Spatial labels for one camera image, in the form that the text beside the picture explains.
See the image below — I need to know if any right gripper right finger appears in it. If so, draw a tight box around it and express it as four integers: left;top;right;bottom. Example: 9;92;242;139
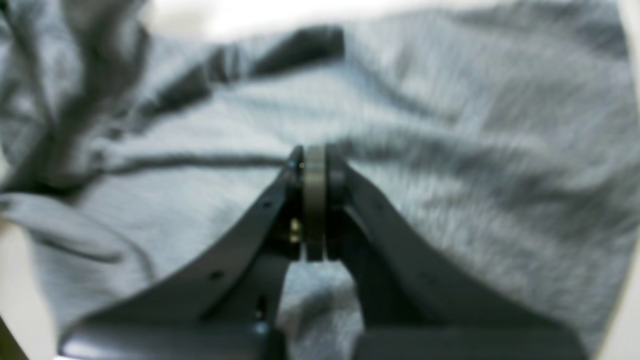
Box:
324;147;588;360

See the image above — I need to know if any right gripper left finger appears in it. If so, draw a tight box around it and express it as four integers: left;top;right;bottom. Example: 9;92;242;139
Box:
58;146;303;360

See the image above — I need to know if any grey t-shirt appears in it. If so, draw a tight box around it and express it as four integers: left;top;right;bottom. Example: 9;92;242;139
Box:
1;0;639;357

